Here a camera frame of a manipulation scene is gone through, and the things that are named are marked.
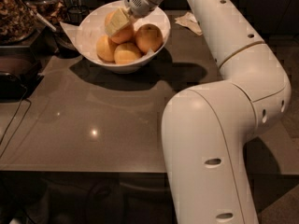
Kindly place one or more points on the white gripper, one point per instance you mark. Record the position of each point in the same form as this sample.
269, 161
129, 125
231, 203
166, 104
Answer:
139, 2

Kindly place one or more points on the orange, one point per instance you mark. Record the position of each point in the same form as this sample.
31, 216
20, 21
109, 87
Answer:
126, 53
124, 35
105, 48
148, 37

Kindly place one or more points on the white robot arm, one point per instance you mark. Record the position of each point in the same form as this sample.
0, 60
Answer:
205, 127

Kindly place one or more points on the white ceramic bowl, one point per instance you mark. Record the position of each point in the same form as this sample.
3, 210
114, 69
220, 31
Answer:
96, 21

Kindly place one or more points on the white paper in bowl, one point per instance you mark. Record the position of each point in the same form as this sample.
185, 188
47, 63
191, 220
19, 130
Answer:
83, 39

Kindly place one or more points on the dark glass cup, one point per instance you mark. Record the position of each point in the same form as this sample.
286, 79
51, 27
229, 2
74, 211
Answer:
76, 14

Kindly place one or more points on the crumpled paper napkin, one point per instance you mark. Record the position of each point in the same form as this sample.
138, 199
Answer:
189, 21

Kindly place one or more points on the small glass snack jar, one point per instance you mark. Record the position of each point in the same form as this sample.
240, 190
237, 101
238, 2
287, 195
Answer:
53, 11

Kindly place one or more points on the large glass snack jar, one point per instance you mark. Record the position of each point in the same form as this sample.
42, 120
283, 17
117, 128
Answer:
16, 22

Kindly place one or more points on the black appliance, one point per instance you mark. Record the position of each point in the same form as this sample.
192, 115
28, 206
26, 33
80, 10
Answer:
19, 74

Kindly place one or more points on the white utensil handle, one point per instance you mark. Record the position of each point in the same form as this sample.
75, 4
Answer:
44, 21

